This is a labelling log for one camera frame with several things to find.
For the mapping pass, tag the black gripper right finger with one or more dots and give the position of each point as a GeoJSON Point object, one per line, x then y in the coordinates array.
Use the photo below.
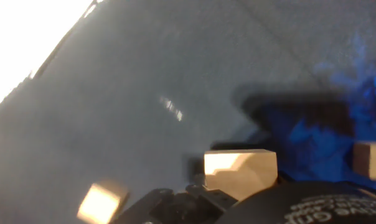
{"type": "Point", "coordinates": [283, 180]}

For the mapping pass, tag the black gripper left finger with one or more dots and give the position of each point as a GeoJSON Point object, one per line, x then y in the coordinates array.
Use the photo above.
{"type": "Point", "coordinates": [181, 207]}

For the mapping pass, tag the large wooden cube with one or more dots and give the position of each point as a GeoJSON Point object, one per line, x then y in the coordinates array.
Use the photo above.
{"type": "Point", "coordinates": [241, 172]}

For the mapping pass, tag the small wooden cube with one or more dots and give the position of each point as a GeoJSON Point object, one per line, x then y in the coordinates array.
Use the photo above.
{"type": "Point", "coordinates": [371, 160]}
{"type": "Point", "coordinates": [101, 203]}

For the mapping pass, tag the blue landscape print mat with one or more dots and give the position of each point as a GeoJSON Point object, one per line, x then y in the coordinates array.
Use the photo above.
{"type": "Point", "coordinates": [144, 93]}

